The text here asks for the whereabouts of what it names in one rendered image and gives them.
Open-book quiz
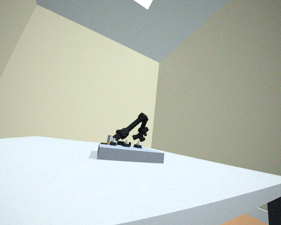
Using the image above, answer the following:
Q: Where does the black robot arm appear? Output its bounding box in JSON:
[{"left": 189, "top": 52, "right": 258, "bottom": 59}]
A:
[{"left": 113, "top": 113, "right": 149, "bottom": 142}]

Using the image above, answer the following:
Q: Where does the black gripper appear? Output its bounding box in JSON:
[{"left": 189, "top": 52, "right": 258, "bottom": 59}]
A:
[{"left": 132, "top": 133, "right": 139, "bottom": 140}]

